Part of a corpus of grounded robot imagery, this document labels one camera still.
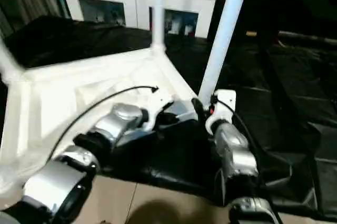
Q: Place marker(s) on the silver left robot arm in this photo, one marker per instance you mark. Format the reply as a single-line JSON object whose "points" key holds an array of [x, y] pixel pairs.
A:
{"points": [[89, 155]]}

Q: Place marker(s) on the white plastic table leg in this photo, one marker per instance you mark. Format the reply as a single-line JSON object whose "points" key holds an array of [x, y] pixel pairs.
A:
{"points": [[224, 29], [157, 8], [9, 61]]}

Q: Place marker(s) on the white plastic table top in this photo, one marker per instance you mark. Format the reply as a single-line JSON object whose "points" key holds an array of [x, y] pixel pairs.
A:
{"points": [[68, 92]]}

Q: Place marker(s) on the black work mat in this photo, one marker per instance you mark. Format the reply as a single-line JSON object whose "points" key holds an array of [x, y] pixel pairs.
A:
{"points": [[284, 108]]}

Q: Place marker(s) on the small tan tag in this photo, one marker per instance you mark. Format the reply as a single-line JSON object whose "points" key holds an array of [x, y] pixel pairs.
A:
{"points": [[251, 33]]}

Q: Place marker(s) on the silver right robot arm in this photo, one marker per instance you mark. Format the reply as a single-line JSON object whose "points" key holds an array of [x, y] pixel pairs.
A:
{"points": [[237, 155]]}

